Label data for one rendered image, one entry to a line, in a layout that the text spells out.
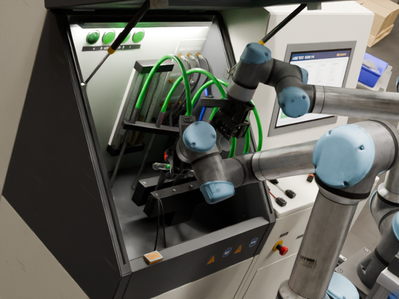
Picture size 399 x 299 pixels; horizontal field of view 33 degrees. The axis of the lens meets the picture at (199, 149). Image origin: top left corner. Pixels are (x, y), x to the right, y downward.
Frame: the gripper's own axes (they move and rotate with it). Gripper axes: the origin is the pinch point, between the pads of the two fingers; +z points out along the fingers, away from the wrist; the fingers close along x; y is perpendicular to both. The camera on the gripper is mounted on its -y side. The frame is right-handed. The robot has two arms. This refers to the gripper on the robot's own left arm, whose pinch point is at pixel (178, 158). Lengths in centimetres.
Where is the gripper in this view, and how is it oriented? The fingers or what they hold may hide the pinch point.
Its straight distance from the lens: 193.8
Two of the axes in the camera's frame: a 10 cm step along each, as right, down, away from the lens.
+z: -1.8, 2.3, 9.6
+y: 0.2, 9.7, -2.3
